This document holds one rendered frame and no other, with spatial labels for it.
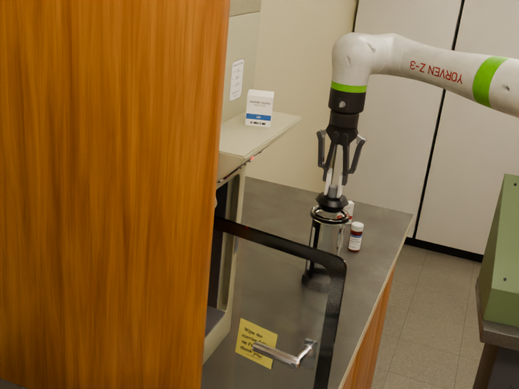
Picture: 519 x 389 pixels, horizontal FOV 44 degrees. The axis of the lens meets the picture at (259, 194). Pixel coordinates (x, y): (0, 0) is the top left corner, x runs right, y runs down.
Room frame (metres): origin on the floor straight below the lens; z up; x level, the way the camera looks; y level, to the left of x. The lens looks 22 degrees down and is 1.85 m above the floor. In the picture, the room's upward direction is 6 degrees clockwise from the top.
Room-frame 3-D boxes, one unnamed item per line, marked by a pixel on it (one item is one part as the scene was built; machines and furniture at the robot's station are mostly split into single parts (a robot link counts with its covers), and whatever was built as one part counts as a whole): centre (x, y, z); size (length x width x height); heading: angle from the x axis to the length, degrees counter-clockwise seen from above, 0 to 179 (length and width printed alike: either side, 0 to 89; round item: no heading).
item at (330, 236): (1.63, -0.20, 1.06); 0.11 x 0.11 x 0.21
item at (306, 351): (0.92, -0.07, 1.20); 0.10 x 0.05 x 0.03; 63
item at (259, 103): (1.22, 0.02, 1.54); 0.05 x 0.05 x 0.06; 0
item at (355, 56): (1.63, -0.20, 1.58); 0.13 x 0.11 x 0.14; 128
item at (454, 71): (1.61, -0.38, 1.60); 0.36 x 0.11 x 0.11; 38
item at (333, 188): (1.63, -0.20, 1.21); 0.09 x 0.09 x 0.07
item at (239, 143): (1.18, 0.03, 1.46); 0.32 x 0.11 x 0.10; 161
